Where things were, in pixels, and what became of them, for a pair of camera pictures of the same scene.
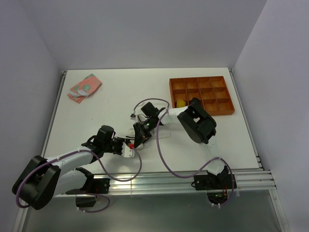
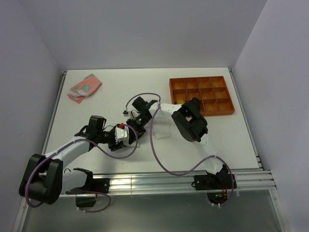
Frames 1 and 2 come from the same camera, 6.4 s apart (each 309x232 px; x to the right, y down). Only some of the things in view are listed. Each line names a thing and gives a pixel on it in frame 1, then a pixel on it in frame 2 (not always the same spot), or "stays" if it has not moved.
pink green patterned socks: [78, 93] stays
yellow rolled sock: [180, 103] stays
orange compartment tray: [212, 92] stays
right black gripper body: [145, 128] → [138, 124]
